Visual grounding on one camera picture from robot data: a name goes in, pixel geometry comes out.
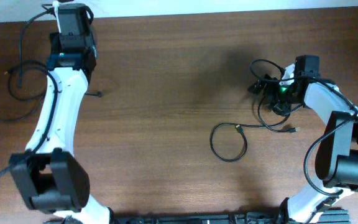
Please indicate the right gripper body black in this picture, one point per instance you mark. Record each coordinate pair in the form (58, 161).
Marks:
(278, 96)

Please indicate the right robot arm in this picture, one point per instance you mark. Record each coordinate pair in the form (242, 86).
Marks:
(330, 165)

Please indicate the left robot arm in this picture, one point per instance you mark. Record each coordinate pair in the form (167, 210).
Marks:
(47, 175)

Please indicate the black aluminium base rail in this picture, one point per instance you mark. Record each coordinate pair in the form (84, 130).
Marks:
(336, 216)

